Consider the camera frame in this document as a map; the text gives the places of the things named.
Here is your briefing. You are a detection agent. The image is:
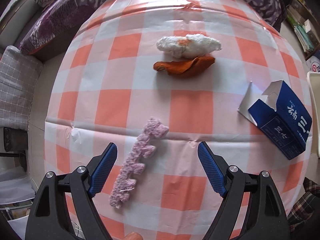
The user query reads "upper blue Ganten carton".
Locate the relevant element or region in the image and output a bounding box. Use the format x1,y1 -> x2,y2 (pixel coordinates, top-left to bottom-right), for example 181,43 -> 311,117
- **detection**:
306,56 -> 320,73

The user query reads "crumpled white tissue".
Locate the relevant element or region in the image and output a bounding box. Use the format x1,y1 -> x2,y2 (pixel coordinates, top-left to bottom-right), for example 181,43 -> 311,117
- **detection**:
156,34 -> 222,59

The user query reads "orange checkered tablecloth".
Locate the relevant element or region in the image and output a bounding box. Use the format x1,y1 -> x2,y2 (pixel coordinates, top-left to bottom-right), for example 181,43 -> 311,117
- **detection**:
44,0 -> 311,239

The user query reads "orange peel piece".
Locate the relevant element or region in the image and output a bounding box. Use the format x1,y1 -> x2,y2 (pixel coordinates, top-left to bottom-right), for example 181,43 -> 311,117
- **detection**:
153,56 -> 215,79

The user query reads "grey checkered cushion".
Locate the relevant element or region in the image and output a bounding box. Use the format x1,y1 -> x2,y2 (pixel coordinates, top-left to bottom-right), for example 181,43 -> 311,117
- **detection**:
0,46 -> 43,131

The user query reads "blue torn paper box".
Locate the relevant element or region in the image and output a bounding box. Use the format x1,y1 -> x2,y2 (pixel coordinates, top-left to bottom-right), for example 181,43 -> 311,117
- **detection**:
238,80 -> 312,160

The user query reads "wooden bookshelf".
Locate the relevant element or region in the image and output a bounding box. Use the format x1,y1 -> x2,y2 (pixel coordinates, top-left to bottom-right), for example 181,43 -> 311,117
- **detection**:
286,0 -> 319,60

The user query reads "white plastic trash bin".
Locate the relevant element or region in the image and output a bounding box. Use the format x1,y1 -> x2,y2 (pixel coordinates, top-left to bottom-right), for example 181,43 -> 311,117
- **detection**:
307,72 -> 320,158

